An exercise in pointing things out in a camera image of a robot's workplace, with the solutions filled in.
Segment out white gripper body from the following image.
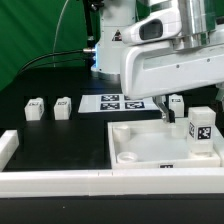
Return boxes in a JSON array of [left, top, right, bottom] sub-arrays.
[[120, 44, 224, 99]]

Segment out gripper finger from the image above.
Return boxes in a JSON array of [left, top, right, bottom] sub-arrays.
[[153, 96, 175, 123], [216, 83, 224, 110]]

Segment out white square tabletop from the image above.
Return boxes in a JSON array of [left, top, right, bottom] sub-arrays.
[[108, 118, 224, 169]]

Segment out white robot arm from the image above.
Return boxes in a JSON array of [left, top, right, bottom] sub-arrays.
[[92, 0, 224, 118]]

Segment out white tag sheet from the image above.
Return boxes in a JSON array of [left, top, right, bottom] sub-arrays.
[[78, 94, 158, 113]]

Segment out white U-shaped fence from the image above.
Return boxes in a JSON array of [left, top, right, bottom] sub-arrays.
[[0, 130, 224, 198]]

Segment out green backdrop curtain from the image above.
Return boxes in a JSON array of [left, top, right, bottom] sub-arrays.
[[0, 0, 224, 92]]

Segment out black vertical cable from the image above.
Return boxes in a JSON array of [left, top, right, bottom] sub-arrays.
[[82, 0, 98, 71]]

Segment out grey thin cable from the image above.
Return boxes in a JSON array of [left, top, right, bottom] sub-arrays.
[[52, 0, 71, 68]]

